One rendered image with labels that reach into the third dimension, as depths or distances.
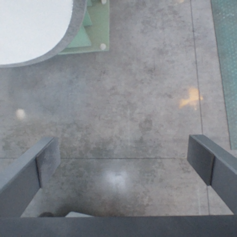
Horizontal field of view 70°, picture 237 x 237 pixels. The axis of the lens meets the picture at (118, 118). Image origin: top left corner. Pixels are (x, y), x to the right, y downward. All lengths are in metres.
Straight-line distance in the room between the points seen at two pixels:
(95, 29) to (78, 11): 0.58
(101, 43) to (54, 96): 0.44
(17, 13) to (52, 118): 0.61
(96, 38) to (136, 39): 0.25
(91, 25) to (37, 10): 0.61
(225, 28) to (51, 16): 0.98
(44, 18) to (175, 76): 0.72
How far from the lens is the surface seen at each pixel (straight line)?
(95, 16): 1.30
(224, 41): 1.25
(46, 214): 1.06
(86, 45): 1.18
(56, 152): 0.16
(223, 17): 1.34
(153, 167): 0.99
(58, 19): 0.71
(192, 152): 0.17
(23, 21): 0.76
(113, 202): 1.04
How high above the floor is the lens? 0.98
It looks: 79 degrees down
